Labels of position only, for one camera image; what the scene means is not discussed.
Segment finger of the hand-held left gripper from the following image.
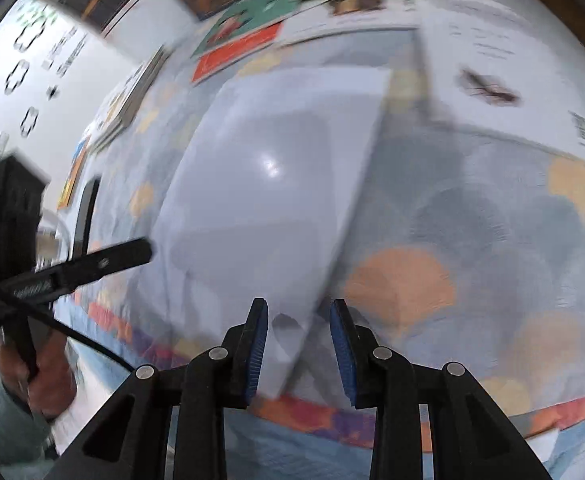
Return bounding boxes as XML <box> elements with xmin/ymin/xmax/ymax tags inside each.
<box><xmin>54</xmin><ymin>237</ymin><xmax>154</xmax><ymax>291</ymax></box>

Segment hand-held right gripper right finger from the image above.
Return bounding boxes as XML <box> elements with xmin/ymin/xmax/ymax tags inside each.
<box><xmin>329</xmin><ymin>298</ymin><xmax>553</xmax><ymax>480</ymax></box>

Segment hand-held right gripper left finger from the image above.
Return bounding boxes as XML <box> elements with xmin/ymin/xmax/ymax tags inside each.
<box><xmin>45</xmin><ymin>297</ymin><xmax>270</xmax><ymax>480</ymax></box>

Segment red book with donkey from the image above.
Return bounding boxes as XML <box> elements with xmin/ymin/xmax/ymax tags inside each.
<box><xmin>191</xmin><ymin>22</ymin><xmax>283</xmax><ymax>85</ymax></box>

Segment teal book with girl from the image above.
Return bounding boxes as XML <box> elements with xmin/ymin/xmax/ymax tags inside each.
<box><xmin>190</xmin><ymin>0</ymin><xmax>314</xmax><ymax>58</ymax></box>

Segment person's left forearm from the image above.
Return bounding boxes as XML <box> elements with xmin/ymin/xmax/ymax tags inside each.
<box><xmin>0</xmin><ymin>370</ymin><xmax>56</xmax><ymax>467</ymax></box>

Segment stack of thin books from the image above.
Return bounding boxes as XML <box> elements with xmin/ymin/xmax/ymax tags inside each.
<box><xmin>90</xmin><ymin>45</ymin><xmax>168</xmax><ymax>153</ymax></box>

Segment person's left hand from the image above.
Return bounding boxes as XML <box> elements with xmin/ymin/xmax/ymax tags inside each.
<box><xmin>0</xmin><ymin>339</ymin><xmax>78</xmax><ymax>421</ymax></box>

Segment black curved bar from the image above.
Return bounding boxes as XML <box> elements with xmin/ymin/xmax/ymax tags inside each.
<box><xmin>72</xmin><ymin>176</ymin><xmax>102</xmax><ymax>261</ymax></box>

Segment orange picture book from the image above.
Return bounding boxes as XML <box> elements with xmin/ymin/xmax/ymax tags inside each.
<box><xmin>56</xmin><ymin>135</ymin><xmax>90</xmax><ymax>211</ymax></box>

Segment leaf-printed blanket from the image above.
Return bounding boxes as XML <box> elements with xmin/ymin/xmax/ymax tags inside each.
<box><xmin>52</xmin><ymin>0</ymin><xmax>585</xmax><ymax>480</ymax></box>

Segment white bookshelf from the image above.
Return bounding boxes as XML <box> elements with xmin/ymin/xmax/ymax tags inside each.
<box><xmin>32</xmin><ymin>0</ymin><xmax>203</xmax><ymax>41</ymax></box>

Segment plain white book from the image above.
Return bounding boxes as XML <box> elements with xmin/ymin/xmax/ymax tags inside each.
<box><xmin>413</xmin><ymin>0</ymin><xmax>585</xmax><ymax>163</ymax></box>

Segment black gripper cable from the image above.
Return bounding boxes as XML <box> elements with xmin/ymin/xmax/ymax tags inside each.
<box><xmin>0</xmin><ymin>269</ymin><xmax>138</xmax><ymax>375</ymax></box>

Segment black cloud wall sticker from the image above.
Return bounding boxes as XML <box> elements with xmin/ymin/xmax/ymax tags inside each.
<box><xmin>4</xmin><ymin>60</ymin><xmax>34</xmax><ymax>96</ymax></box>
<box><xmin>20</xmin><ymin>107</ymin><xmax>40</xmax><ymax>139</ymax></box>

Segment black lettering wall sticker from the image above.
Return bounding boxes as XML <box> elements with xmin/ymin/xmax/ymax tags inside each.
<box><xmin>40</xmin><ymin>27</ymin><xmax>88</xmax><ymax>78</ymax></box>

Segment cloud wall sticker with leaves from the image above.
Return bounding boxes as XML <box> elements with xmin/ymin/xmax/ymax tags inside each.
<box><xmin>15</xmin><ymin>7</ymin><xmax>57</xmax><ymax>54</ymax></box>

